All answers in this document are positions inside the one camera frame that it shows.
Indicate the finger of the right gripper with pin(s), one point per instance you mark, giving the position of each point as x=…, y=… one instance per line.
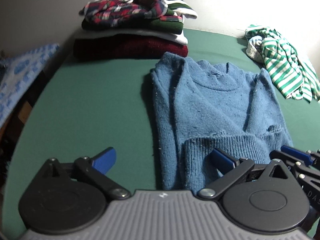
x=304, y=157
x=287, y=159

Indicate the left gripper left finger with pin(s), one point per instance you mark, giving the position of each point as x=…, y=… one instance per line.
x=104, y=161

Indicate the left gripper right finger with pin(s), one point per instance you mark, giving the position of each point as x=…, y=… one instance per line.
x=222, y=161

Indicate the blue knit sweater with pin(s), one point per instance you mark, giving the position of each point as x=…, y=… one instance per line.
x=201, y=106

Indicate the green mat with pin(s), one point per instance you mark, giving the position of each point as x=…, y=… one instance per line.
x=87, y=107

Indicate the green white striped crumpled shirt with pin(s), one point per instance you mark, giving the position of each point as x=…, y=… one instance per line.
x=293, y=76

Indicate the light blue small garment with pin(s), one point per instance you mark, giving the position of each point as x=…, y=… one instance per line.
x=254, y=50

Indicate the dark red folded sweater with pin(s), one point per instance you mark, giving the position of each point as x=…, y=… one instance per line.
x=125, y=46

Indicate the blue white patterned towel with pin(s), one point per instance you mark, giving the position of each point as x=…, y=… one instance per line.
x=21, y=71

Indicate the green white striped folded shirt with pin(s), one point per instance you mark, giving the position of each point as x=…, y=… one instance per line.
x=178, y=7

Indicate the plaid flannel shirt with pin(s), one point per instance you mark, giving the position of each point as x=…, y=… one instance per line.
x=112, y=13

